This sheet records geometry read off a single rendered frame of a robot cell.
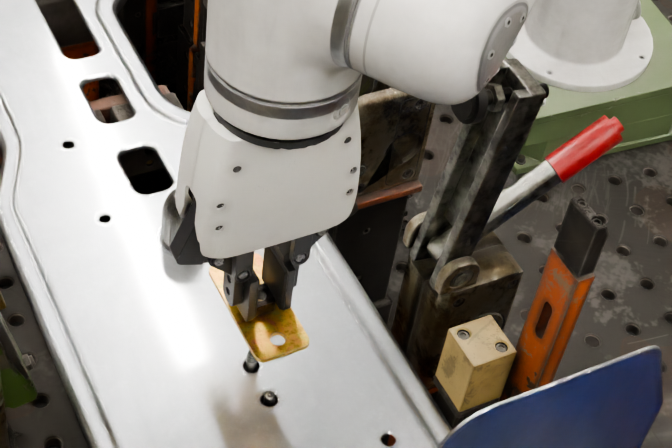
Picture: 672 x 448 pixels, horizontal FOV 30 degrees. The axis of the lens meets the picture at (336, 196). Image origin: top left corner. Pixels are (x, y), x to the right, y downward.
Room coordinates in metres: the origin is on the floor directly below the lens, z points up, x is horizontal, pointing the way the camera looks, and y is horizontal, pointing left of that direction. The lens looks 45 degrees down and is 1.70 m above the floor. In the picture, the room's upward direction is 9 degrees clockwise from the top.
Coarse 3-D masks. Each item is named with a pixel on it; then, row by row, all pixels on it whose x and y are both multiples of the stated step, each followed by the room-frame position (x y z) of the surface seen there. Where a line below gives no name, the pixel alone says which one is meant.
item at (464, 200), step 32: (512, 64) 0.62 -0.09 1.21; (480, 96) 0.58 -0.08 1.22; (512, 96) 0.59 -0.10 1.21; (544, 96) 0.59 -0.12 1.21; (480, 128) 0.61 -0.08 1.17; (512, 128) 0.58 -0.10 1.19; (448, 160) 0.61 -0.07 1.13; (480, 160) 0.60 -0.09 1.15; (512, 160) 0.59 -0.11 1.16; (448, 192) 0.60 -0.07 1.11; (480, 192) 0.58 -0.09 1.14; (448, 224) 0.60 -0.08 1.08; (480, 224) 0.58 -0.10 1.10; (416, 256) 0.59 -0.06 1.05; (448, 256) 0.57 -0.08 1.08
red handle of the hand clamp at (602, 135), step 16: (592, 128) 0.65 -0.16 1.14; (608, 128) 0.65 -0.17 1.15; (576, 144) 0.64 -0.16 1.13; (592, 144) 0.64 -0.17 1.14; (608, 144) 0.64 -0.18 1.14; (560, 160) 0.63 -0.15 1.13; (576, 160) 0.63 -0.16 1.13; (592, 160) 0.64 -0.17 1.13; (528, 176) 0.63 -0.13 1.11; (544, 176) 0.63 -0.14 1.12; (560, 176) 0.63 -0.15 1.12; (512, 192) 0.62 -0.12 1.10; (528, 192) 0.62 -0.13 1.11; (544, 192) 0.62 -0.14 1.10; (496, 208) 0.61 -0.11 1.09; (512, 208) 0.61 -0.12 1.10; (496, 224) 0.60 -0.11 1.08; (432, 240) 0.60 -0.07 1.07; (432, 256) 0.58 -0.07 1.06
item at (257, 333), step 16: (256, 256) 0.55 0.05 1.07; (256, 272) 0.54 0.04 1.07; (272, 304) 0.51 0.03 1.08; (240, 320) 0.50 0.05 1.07; (256, 320) 0.50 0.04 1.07; (272, 320) 0.50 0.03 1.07; (288, 320) 0.50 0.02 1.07; (256, 336) 0.49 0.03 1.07; (272, 336) 0.49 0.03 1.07; (288, 336) 0.49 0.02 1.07; (304, 336) 0.49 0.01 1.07; (256, 352) 0.47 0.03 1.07; (272, 352) 0.48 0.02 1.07; (288, 352) 0.48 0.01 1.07
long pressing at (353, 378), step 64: (0, 0) 0.86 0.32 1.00; (0, 64) 0.78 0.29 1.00; (64, 64) 0.79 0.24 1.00; (128, 64) 0.80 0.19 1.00; (0, 128) 0.70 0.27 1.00; (64, 128) 0.71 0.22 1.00; (128, 128) 0.73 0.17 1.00; (0, 192) 0.64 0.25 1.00; (64, 192) 0.64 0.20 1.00; (128, 192) 0.66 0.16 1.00; (64, 256) 0.58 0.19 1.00; (128, 256) 0.59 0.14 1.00; (320, 256) 0.62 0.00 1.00; (64, 320) 0.53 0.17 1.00; (128, 320) 0.54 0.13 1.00; (192, 320) 0.54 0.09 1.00; (320, 320) 0.56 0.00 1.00; (64, 384) 0.48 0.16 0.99; (128, 384) 0.48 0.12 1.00; (192, 384) 0.49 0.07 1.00; (256, 384) 0.50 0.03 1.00; (320, 384) 0.51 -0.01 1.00; (384, 384) 0.52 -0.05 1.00
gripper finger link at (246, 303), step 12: (216, 264) 0.48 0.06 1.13; (228, 264) 0.49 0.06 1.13; (228, 276) 0.50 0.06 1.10; (252, 276) 0.50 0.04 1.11; (228, 288) 0.50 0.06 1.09; (240, 288) 0.50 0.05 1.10; (252, 288) 0.49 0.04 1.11; (228, 300) 0.50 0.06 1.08; (240, 300) 0.50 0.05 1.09; (252, 300) 0.49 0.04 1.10; (240, 312) 0.50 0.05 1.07; (252, 312) 0.49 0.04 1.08
